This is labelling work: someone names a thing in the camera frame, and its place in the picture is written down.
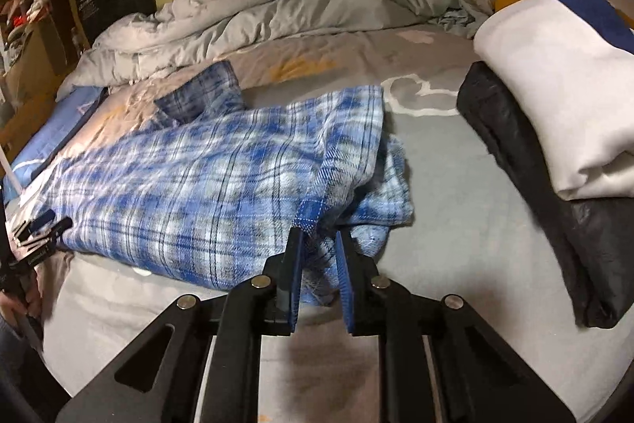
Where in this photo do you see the wooden shelf unit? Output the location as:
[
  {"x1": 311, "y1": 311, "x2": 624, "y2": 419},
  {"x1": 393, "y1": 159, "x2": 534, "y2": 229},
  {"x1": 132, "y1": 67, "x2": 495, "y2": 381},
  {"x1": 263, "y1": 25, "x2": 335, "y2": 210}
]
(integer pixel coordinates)
[{"x1": 0, "y1": 0, "x2": 90, "y2": 126}]

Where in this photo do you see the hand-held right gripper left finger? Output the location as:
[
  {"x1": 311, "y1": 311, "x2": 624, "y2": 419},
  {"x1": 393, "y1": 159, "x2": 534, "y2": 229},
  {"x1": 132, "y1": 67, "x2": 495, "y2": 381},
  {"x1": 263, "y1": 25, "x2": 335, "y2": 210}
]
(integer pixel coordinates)
[{"x1": 54, "y1": 227, "x2": 304, "y2": 423}]

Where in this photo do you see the person's left forearm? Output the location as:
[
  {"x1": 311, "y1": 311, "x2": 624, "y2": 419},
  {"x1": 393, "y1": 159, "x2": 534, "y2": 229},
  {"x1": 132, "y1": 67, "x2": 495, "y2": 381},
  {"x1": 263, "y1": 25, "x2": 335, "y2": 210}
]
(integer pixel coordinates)
[{"x1": 0, "y1": 319, "x2": 45, "y2": 404}]

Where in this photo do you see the blue plaid shirt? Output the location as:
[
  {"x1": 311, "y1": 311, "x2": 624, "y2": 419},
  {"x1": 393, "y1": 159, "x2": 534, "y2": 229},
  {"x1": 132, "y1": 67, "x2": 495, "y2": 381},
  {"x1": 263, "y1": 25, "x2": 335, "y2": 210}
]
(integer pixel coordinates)
[{"x1": 42, "y1": 60, "x2": 414, "y2": 307}]

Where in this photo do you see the white and navy folded sweatshirt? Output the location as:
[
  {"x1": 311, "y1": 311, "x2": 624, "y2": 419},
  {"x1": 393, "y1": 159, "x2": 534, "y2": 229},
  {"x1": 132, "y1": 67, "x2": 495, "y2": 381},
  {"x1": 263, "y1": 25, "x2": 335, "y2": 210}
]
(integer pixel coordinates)
[{"x1": 473, "y1": 0, "x2": 634, "y2": 202}]

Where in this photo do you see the grey duvet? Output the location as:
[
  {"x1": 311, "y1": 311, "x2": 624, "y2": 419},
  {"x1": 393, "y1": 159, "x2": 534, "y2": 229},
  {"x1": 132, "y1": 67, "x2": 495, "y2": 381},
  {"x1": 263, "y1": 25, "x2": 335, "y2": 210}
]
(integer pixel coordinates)
[{"x1": 57, "y1": 0, "x2": 496, "y2": 101}]

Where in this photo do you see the pile of plush toys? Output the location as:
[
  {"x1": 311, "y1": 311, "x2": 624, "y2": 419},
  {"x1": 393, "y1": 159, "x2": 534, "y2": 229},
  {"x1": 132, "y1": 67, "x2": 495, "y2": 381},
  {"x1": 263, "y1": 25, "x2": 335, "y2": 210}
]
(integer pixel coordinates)
[{"x1": 2, "y1": 0, "x2": 50, "y2": 42}]

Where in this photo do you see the person's left hand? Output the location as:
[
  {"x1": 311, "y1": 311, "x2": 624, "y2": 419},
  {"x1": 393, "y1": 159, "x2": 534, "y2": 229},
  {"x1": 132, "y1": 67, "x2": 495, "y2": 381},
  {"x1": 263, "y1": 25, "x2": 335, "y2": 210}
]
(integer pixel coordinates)
[{"x1": 0, "y1": 264, "x2": 45, "y2": 329}]

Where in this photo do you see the white desk lamp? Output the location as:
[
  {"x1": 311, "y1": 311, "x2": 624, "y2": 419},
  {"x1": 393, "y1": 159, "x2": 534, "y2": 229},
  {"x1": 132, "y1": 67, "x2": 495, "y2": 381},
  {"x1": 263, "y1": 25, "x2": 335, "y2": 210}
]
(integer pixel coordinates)
[{"x1": 0, "y1": 145, "x2": 25, "y2": 201}]

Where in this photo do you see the black folded jacket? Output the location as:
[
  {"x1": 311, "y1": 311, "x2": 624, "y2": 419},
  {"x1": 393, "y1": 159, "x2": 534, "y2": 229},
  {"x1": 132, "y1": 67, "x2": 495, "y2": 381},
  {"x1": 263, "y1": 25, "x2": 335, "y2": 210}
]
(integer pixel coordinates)
[{"x1": 456, "y1": 61, "x2": 634, "y2": 329}]

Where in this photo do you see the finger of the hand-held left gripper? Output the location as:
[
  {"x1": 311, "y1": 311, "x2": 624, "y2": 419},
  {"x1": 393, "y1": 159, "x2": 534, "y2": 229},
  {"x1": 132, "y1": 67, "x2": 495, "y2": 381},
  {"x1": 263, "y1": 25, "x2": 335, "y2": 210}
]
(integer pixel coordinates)
[
  {"x1": 20, "y1": 217, "x2": 73, "y2": 255},
  {"x1": 15, "y1": 211, "x2": 54, "y2": 239}
]

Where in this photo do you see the blue pillow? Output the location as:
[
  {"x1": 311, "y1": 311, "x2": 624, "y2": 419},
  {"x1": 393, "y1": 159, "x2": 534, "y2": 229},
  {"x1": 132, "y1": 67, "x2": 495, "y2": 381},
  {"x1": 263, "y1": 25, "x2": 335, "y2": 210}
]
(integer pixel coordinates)
[{"x1": 10, "y1": 86, "x2": 107, "y2": 183}]

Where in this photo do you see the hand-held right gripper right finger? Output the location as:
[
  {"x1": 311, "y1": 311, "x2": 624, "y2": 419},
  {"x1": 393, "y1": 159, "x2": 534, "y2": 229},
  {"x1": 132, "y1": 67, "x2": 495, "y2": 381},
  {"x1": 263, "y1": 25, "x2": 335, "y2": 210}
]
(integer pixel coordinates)
[{"x1": 337, "y1": 231, "x2": 575, "y2": 423}]

